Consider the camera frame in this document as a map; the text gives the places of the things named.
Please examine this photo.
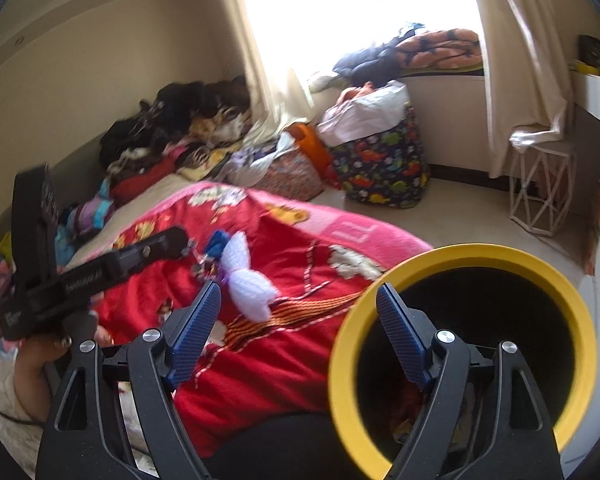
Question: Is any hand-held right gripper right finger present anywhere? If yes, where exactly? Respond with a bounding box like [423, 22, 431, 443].
[375, 282, 565, 480]

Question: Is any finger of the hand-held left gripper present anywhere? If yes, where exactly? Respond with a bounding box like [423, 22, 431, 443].
[105, 226, 229, 281]

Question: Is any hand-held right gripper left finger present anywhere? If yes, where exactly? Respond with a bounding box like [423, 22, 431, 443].
[36, 280, 223, 480]

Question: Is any yellow rimmed black trash bin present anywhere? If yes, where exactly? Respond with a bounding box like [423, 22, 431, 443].
[328, 243, 600, 478]

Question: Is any person's left forearm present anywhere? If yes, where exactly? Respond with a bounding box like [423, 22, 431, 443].
[0, 345, 53, 463]

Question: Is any person's left hand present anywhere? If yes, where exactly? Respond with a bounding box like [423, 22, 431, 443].
[17, 332, 76, 378]

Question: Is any beige bed sheet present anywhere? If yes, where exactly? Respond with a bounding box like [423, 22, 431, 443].
[65, 172, 191, 261]

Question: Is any pale lilac garment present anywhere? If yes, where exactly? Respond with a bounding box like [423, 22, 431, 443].
[215, 132, 296, 186]

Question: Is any red floral blanket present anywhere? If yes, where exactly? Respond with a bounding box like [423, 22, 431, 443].
[62, 182, 433, 461]

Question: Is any red garment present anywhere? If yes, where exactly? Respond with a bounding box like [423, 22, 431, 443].
[111, 155, 181, 201]

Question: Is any floral fabric bag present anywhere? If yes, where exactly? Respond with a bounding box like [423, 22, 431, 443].
[252, 152, 326, 202]

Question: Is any blue purple striped cloth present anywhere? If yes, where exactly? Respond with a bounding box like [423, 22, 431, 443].
[62, 180, 116, 241]

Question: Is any pile of dark clothes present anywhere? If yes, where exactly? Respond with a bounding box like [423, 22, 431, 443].
[99, 76, 253, 171]

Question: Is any orange bag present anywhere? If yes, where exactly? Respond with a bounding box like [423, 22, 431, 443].
[285, 122, 336, 186]

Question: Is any grey bed headboard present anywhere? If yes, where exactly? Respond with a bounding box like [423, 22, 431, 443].
[0, 130, 106, 261]

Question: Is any cream curtain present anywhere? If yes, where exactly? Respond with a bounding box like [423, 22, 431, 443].
[462, 0, 576, 178]
[205, 0, 316, 131]

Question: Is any dinosaur print laundry basket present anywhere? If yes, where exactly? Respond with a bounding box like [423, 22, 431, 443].
[330, 105, 431, 209]

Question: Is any pale green cloth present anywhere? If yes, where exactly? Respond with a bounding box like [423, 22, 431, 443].
[307, 72, 341, 93]

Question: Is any white plastic bag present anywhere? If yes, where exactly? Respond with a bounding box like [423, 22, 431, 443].
[317, 80, 411, 146]

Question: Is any orange cloth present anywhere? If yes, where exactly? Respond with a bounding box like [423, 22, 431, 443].
[341, 82, 388, 103]

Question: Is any dark puffy jacket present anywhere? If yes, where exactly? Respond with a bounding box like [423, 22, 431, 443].
[332, 42, 406, 83]

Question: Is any orange patterned quilt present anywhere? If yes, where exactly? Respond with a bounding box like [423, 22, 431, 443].
[395, 27, 483, 71]

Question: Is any thin black cable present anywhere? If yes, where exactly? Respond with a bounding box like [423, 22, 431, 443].
[0, 390, 43, 428]

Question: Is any white wire stool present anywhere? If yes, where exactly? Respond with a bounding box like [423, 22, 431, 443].
[509, 137, 578, 237]

